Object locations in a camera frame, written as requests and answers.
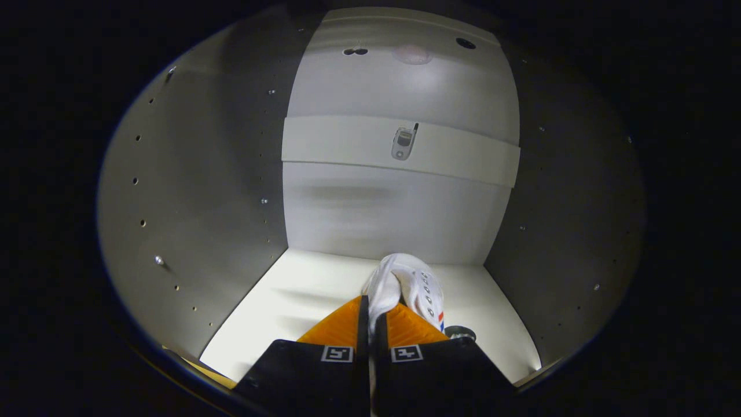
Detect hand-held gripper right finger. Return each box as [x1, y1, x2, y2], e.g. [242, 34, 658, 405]
[373, 301, 516, 417]

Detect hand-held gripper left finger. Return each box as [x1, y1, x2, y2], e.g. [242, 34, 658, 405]
[233, 295, 371, 417]

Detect white shoe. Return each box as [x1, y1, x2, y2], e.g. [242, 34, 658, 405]
[362, 253, 445, 360]

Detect dark grey shoe cabinet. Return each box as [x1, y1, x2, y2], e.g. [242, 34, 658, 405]
[96, 6, 648, 400]

